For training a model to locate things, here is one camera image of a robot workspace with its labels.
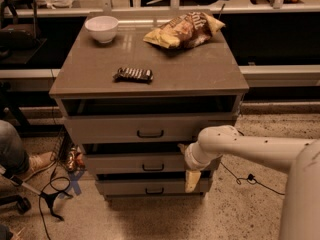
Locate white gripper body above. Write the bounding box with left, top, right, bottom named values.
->
left=184, top=142, right=222, bottom=170

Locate grey drawer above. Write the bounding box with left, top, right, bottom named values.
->
left=64, top=95, right=239, bottom=144
left=94, top=171, right=214, bottom=197
left=81, top=142, right=190, bottom=175

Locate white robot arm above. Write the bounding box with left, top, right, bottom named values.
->
left=179, top=125, right=320, bottom=240

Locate grey top drawer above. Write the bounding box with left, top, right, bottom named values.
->
left=64, top=95, right=239, bottom=144

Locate grey drawer cabinet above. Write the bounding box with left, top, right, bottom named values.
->
left=48, top=11, right=250, bottom=202

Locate grey bottom drawer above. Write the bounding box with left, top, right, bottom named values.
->
left=94, top=171, right=214, bottom=197

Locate dark striped candy bar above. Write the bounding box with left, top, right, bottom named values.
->
left=113, top=67, right=153, bottom=83

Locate shiny snack packet on floor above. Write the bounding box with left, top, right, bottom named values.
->
left=65, top=147, right=85, bottom=172

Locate yellow brown chip bag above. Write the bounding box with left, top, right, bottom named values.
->
left=143, top=12, right=225, bottom=49

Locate white ceramic bowl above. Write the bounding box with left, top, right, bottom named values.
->
left=85, top=16, right=119, bottom=43

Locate tan shoe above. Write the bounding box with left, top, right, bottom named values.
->
left=19, top=152, right=54, bottom=181

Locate person leg in jeans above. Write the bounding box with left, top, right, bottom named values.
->
left=0, top=120, right=29, bottom=174

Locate black office chair base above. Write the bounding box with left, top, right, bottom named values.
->
left=0, top=165, right=74, bottom=222

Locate black bag on shelf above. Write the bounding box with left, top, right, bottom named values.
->
left=0, top=2, right=40, bottom=50

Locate black floor cable right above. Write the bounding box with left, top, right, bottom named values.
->
left=219, top=161, right=286, bottom=196

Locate black cable left floor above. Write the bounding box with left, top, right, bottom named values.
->
left=37, top=163, right=72, bottom=240

